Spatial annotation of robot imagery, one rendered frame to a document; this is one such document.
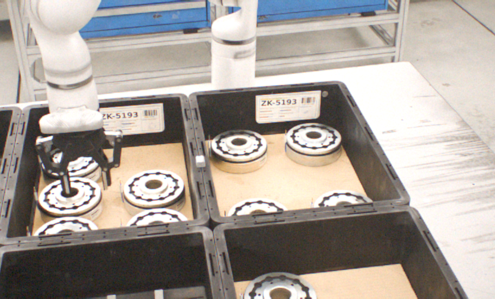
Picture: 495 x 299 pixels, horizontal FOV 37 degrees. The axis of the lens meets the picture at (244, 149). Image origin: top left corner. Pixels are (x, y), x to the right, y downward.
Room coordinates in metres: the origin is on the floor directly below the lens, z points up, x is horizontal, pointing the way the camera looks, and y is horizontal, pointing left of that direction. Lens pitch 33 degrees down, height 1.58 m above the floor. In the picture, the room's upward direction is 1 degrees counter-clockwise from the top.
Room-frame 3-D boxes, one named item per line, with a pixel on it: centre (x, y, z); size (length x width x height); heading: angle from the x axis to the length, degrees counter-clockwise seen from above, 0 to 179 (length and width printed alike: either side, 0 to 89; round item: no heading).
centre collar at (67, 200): (0.99, 0.29, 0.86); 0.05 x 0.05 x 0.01
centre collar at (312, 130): (1.16, -0.13, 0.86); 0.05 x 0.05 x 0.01
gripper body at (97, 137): (1.00, 0.26, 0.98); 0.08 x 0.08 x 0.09
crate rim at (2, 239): (1.00, 0.23, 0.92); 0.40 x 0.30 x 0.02; 8
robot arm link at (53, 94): (0.98, 0.26, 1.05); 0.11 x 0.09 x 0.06; 8
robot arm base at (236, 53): (1.40, 0.02, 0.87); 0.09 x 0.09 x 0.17; 6
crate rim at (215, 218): (1.04, -0.07, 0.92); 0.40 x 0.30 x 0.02; 8
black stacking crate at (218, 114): (1.04, -0.07, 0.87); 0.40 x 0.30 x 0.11; 8
